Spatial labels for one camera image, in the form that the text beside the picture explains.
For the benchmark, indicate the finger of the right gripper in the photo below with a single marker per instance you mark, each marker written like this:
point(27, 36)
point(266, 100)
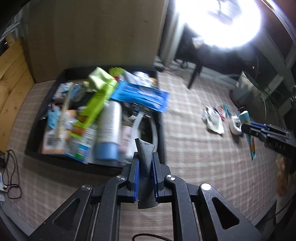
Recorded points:
point(254, 130)
point(270, 128)

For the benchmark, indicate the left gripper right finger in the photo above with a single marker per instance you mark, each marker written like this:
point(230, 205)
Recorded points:
point(159, 173)

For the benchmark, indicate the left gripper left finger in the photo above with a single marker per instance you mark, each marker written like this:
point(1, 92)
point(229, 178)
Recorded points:
point(133, 179)

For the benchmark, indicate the white power adapter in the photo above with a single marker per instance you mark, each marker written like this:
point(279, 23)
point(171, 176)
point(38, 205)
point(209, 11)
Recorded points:
point(235, 125)

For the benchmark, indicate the light blue plastic clip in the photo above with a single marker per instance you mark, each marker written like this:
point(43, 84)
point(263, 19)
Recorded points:
point(227, 111)

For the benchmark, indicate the coffee mate creamer sachet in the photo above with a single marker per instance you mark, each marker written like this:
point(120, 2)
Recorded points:
point(213, 120)

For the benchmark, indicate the person right hand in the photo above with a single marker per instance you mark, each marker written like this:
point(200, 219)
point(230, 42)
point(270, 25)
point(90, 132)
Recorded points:
point(285, 175)

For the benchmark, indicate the grey plant pot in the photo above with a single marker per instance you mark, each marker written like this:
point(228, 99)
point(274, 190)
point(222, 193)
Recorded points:
point(245, 90)

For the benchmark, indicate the white blue cylinder bottle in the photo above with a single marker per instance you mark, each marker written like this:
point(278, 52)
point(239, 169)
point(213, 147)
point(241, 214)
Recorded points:
point(108, 134)

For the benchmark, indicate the blue plastic packet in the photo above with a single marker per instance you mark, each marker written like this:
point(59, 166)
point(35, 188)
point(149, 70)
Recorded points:
point(149, 97)

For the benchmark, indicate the lime green package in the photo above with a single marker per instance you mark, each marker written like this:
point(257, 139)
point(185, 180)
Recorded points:
point(104, 85)

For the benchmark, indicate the wooden cabinet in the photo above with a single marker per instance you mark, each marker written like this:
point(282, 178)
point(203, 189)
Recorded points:
point(68, 34)

